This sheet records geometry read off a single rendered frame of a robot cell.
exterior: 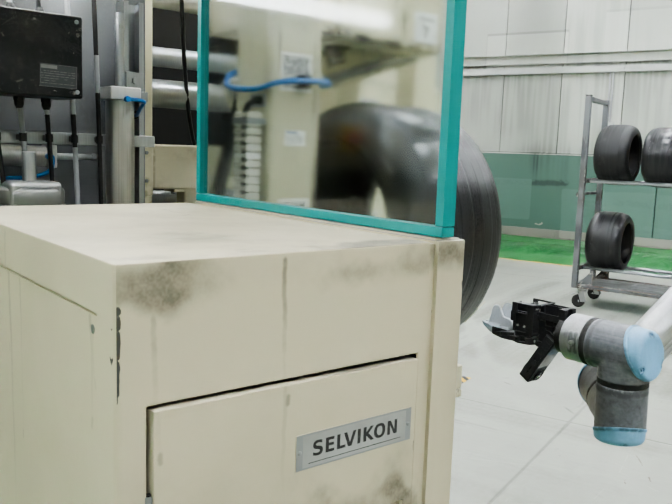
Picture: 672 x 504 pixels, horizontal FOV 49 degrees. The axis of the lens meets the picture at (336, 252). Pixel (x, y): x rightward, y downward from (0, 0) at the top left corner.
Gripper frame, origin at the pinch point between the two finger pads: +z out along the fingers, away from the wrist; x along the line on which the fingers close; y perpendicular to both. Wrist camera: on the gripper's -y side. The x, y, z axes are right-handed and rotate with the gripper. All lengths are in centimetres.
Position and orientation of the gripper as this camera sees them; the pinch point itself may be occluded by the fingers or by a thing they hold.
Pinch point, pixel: (488, 325)
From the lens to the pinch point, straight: 162.7
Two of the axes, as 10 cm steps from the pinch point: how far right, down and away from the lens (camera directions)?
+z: -6.2, -1.2, 7.7
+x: -7.8, 0.6, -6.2
